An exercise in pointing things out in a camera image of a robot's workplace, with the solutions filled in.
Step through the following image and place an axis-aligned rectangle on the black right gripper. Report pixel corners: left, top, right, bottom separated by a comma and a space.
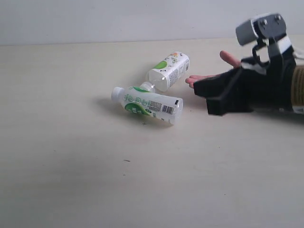
193, 42, 297, 116

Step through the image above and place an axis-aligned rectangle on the green white label plastic bottle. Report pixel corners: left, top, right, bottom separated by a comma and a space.
111, 86, 183, 125

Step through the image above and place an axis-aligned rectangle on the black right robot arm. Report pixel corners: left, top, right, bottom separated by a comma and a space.
193, 34, 304, 116

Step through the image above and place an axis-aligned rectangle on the square white green label bottle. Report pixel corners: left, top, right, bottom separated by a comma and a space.
140, 51, 190, 93

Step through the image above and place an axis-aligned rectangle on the person's open hand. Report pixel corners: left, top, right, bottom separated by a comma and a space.
185, 50, 242, 88

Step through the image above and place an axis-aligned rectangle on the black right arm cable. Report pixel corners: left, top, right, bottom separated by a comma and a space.
251, 39, 304, 68

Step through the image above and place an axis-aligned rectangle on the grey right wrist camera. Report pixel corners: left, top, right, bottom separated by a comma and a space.
236, 13, 292, 57

